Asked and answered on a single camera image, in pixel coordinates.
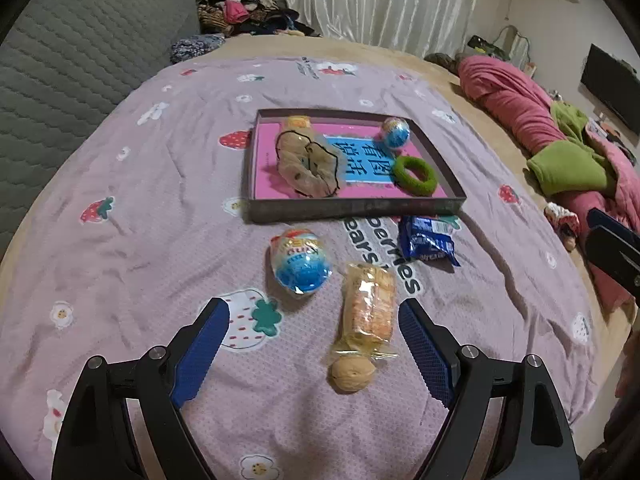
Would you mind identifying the pile of clothes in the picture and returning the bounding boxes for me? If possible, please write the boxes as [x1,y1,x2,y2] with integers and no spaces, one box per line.
[197,0,321,38]

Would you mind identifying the black television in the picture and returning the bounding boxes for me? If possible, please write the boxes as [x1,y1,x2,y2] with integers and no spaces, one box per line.
[580,44,640,136]

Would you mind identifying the walnut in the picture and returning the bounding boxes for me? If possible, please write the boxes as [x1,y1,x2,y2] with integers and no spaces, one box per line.
[328,354,377,393]

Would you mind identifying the shallow grey cardboard box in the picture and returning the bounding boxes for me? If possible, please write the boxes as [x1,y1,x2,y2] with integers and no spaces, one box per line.
[243,108,468,224]

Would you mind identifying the beige mesh bag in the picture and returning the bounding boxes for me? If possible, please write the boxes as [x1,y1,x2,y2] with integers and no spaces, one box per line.
[274,129,342,198]

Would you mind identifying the blue cookie packet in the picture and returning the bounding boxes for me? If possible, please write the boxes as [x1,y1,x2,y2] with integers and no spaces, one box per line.
[398,215,462,267]

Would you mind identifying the red and white floral scrunchie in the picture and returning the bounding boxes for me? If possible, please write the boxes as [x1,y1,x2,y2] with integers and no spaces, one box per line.
[544,202,581,236]

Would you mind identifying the green fleece blanket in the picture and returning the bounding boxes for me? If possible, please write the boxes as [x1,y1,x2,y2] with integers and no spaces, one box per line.
[526,101,621,198]

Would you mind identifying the purple strawberry print blanket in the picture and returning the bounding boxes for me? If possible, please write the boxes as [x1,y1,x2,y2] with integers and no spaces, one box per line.
[0,57,598,480]

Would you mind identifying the small blue toy egg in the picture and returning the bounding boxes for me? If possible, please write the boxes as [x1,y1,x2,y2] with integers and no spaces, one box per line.
[380,116,412,147]

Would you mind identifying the black bag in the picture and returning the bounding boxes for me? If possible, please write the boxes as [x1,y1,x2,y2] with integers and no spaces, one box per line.
[469,35,507,59]

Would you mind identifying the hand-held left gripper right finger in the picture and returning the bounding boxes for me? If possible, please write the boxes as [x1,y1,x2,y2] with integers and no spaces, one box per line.
[397,298,581,480]

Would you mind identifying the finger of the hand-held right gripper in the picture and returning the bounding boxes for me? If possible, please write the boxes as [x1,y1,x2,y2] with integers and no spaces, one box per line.
[587,208,640,250]
[584,226,640,306]

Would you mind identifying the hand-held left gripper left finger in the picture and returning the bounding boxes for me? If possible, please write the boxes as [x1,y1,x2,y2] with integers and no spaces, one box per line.
[51,297,231,480]

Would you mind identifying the white curtain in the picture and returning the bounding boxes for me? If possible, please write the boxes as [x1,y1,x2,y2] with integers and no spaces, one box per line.
[272,0,486,56]

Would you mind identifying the dark floral cloth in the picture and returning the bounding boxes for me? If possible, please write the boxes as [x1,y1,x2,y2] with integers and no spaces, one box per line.
[170,33,226,64]

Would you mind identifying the grey quilted headboard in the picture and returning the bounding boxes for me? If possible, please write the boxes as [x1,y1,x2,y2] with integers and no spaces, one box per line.
[0,0,201,256]

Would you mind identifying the white chair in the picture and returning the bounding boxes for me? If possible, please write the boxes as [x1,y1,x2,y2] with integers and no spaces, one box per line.
[492,25,536,76]

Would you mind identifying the pink duvet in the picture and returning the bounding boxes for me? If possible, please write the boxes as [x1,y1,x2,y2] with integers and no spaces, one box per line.
[457,55,640,321]

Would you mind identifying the dark brown cloth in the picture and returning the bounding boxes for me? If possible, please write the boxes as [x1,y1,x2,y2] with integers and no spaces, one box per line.
[424,52,462,75]

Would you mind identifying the clear biscuit pack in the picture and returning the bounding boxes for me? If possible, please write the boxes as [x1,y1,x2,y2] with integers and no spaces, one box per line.
[327,262,399,361]

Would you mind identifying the green fuzzy ring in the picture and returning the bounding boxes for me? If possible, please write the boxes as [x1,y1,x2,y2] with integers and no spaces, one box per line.
[392,156,439,196]

